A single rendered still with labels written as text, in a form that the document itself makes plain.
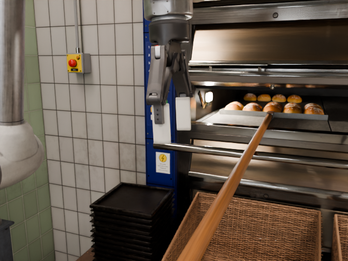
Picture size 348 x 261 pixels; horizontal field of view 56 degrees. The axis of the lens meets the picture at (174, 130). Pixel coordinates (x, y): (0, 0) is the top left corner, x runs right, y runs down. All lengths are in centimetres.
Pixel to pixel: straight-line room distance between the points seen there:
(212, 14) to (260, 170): 72
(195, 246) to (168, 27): 36
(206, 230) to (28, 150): 72
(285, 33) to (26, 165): 110
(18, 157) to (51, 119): 91
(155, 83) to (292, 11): 100
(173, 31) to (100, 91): 121
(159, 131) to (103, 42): 122
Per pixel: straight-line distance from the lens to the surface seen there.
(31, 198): 206
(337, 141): 149
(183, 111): 69
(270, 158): 112
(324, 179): 152
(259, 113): 180
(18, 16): 108
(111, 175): 184
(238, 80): 132
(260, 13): 147
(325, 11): 146
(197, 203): 161
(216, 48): 149
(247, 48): 146
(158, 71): 54
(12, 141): 110
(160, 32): 59
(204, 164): 157
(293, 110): 181
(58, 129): 198
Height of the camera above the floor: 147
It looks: 12 degrees down
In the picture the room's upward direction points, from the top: straight up
